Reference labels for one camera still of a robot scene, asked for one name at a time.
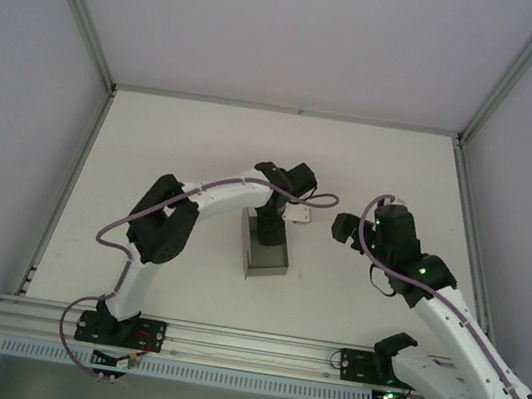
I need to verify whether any aluminium table side rail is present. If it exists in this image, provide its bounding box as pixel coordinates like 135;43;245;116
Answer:
421;138;532;370
13;78;118;307

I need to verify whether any aluminium table rear rail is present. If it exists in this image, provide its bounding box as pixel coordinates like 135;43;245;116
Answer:
113;77;463;143

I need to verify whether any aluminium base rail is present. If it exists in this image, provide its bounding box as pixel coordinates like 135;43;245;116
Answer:
0;287;532;399

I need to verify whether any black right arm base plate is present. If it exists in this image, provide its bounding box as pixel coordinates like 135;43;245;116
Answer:
337;345;433;394

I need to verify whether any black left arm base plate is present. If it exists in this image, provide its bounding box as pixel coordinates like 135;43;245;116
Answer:
74;306;170;355

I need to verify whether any white slotted cable duct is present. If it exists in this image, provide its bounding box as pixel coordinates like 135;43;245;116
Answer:
0;332;376;399

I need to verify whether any aluminium frame post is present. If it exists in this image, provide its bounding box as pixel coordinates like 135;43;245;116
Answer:
14;0;130;92
455;0;532;154

